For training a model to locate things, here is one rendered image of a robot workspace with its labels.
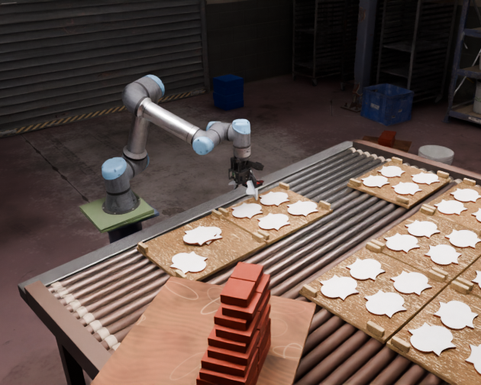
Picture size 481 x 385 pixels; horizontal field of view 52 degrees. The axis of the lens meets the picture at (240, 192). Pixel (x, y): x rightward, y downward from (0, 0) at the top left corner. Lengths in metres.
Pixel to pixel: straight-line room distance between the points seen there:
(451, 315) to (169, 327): 0.92
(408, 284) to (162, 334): 0.90
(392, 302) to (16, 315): 2.41
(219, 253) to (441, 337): 0.87
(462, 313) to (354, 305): 0.35
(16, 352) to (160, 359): 1.86
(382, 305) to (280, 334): 0.44
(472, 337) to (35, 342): 2.37
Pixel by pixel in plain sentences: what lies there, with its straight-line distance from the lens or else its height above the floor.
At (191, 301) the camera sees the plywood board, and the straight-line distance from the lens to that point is 1.62.
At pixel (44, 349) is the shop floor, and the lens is 3.18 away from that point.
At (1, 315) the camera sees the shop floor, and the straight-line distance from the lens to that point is 3.53.
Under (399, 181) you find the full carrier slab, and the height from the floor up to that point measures 0.94.
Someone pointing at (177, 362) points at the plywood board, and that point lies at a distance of 1.44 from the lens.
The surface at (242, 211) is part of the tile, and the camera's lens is 2.28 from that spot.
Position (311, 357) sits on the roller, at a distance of 1.61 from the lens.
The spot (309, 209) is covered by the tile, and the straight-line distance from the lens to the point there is 2.31.
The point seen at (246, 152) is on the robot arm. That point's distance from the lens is 2.12.
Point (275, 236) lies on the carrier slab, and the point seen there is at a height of 0.94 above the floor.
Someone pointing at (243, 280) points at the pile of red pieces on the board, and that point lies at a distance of 1.23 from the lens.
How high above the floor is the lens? 2.06
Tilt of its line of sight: 27 degrees down
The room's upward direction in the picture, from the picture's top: 2 degrees counter-clockwise
